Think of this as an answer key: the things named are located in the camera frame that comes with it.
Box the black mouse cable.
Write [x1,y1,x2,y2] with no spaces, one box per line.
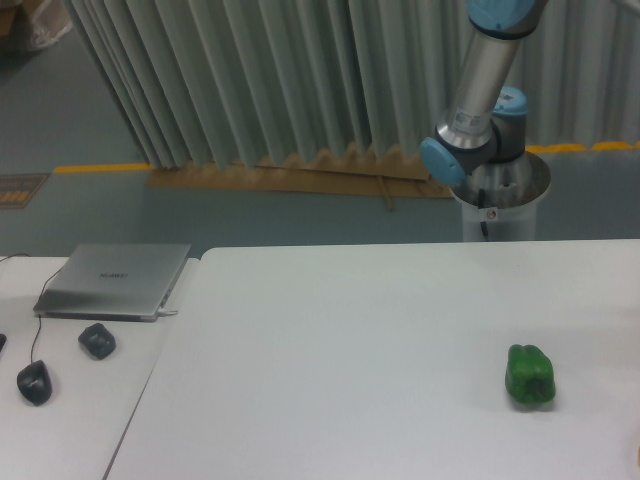
[0,253,72,365]

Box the dark grey small device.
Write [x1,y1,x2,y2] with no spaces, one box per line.
[78,323,117,360]

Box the black wired computer mouse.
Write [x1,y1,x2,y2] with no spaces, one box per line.
[16,360,53,406]

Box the white usb plug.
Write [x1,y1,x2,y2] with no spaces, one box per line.
[157,310,179,318]

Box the green bell pepper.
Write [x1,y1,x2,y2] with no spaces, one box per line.
[505,344,556,405]

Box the silver closed laptop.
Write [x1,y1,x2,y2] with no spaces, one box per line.
[33,243,191,321]

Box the grey-green pleated curtain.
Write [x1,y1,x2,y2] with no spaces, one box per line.
[66,1,639,168]

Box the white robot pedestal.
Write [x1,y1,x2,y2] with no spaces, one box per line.
[451,152,551,242]

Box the brown cardboard sheet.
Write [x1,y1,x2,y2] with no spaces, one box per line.
[146,147,452,211]

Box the yellow floor tape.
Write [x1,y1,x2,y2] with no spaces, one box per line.
[53,163,152,174]

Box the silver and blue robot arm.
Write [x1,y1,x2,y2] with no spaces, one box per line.
[420,1,547,185]

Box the brown floor sign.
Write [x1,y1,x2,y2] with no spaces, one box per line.
[0,173,50,209]

